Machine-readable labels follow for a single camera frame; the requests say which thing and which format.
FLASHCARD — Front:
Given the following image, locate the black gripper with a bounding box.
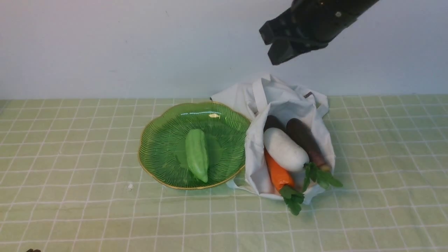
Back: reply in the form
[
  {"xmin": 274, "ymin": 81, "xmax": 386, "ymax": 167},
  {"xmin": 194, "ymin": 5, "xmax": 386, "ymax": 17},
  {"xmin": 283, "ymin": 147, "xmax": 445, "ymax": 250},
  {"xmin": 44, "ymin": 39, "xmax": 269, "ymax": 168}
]
[{"xmin": 259, "ymin": 0, "xmax": 378, "ymax": 65}]

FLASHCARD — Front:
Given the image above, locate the purple eggplant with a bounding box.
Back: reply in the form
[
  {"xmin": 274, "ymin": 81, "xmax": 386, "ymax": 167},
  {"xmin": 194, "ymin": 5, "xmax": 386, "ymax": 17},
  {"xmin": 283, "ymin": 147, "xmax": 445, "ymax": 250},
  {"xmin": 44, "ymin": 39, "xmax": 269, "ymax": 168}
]
[{"xmin": 286, "ymin": 118, "xmax": 332, "ymax": 172}]

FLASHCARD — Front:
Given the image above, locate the green glass leaf plate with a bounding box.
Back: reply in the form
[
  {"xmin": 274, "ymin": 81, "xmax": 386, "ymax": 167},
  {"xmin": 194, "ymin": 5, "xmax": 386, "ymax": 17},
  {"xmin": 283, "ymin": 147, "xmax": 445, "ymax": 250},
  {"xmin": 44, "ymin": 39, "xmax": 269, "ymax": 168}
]
[{"xmin": 138, "ymin": 101, "xmax": 251, "ymax": 190}]

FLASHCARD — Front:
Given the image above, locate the orange carrot with leaves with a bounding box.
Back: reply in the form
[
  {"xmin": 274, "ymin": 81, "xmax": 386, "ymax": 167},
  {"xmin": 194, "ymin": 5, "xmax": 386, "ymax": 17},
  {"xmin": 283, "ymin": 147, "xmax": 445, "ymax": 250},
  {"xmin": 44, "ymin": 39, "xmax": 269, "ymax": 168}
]
[{"xmin": 264, "ymin": 149, "xmax": 305, "ymax": 216}]

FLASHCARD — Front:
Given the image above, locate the white radish with leaves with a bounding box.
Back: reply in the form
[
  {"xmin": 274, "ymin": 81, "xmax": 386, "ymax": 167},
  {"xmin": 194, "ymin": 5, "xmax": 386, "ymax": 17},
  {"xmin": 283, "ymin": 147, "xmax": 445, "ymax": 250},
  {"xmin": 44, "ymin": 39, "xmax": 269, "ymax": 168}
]
[{"xmin": 263, "ymin": 128, "xmax": 343, "ymax": 192}]

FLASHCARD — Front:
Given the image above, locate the green checkered tablecloth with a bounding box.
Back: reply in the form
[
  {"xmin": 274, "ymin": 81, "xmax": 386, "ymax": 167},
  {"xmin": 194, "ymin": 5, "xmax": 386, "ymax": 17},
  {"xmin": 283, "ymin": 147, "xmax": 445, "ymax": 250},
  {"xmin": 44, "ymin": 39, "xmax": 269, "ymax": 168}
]
[{"xmin": 0, "ymin": 94, "xmax": 448, "ymax": 252}]

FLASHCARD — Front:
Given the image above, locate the white cloth bag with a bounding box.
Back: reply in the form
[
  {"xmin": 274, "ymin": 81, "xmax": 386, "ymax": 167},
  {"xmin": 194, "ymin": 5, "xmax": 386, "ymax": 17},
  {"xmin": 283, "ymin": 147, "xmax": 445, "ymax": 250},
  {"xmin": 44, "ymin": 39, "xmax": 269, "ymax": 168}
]
[{"xmin": 211, "ymin": 75, "xmax": 336, "ymax": 201}]

